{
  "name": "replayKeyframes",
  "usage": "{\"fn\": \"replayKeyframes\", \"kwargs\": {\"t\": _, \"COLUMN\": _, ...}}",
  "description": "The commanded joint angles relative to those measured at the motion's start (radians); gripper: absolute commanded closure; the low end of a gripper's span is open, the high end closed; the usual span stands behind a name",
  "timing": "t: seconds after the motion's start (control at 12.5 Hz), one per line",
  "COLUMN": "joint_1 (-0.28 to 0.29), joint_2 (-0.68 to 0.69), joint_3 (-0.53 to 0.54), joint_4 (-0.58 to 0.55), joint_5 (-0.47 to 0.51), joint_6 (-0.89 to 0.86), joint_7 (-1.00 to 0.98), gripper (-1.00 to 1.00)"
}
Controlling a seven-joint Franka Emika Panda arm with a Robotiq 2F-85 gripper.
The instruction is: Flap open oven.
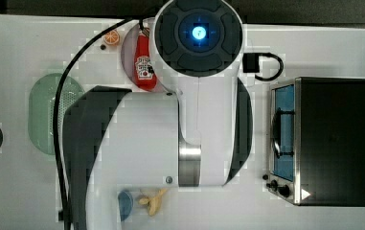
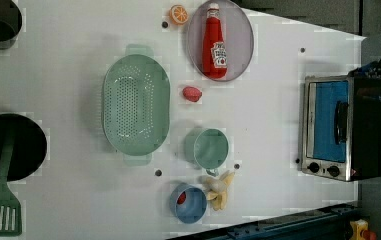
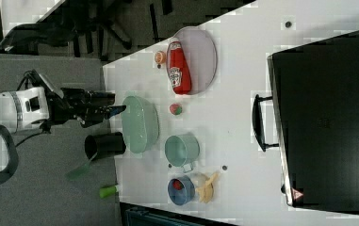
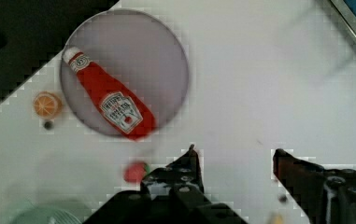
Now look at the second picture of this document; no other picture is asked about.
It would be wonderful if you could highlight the red strawberry toy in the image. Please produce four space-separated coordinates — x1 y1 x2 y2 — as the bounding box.
182 86 202 102

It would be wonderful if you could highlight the small red fruit toy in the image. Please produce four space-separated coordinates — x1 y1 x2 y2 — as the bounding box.
177 192 186 205

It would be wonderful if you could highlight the green cup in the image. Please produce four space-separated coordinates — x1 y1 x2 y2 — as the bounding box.
184 128 229 177

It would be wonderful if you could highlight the grey round plate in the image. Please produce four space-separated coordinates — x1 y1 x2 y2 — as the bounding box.
187 0 254 82

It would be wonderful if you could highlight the blue oven door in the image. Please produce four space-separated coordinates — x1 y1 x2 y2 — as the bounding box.
307 81 348 163

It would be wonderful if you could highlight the blue cup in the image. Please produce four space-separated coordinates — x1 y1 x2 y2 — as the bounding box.
169 183 207 224

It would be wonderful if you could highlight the green slotted spatula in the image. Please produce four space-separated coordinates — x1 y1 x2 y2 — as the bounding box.
0 129 22 237

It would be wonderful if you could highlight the green oval colander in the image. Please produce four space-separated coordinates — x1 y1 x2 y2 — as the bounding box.
102 44 170 166

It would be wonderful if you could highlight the red ketchup bottle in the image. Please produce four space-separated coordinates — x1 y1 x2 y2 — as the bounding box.
202 2 228 79

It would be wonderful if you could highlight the orange slice toy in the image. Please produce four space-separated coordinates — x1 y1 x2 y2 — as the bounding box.
169 5 188 25

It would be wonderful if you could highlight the peeled banana toy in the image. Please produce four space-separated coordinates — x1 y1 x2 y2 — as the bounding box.
200 171 235 211

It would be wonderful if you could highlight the black toaster oven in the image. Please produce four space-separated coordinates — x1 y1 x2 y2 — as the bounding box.
301 76 381 182

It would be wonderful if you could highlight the black frying pan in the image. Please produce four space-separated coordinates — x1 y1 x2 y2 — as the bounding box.
0 114 47 181

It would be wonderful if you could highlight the yellow red emergency button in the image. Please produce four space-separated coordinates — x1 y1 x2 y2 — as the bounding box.
349 219 377 240

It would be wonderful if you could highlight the blue metal frame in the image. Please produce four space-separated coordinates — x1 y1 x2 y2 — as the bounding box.
169 204 360 240

